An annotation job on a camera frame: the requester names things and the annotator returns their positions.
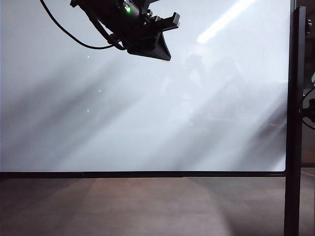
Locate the black right gripper cable loop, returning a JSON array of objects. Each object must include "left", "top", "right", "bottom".
[{"left": 300, "top": 88, "right": 315, "bottom": 129}]

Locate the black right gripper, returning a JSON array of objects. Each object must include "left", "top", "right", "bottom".
[{"left": 300, "top": 97, "right": 315, "bottom": 117}]

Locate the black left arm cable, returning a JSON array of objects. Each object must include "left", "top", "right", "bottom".
[{"left": 39, "top": 0, "right": 124, "bottom": 50}]

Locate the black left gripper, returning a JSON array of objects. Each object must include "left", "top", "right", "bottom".
[{"left": 69, "top": 0, "right": 182, "bottom": 62}]

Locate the white glossy whiteboard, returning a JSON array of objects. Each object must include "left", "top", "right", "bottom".
[{"left": 0, "top": 0, "right": 292, "bottom": 178}]

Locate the black whiteboard stand upright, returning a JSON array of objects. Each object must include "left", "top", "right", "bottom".
[{"left": 283, "top": 0, "right": 308, "bottom": 236}]

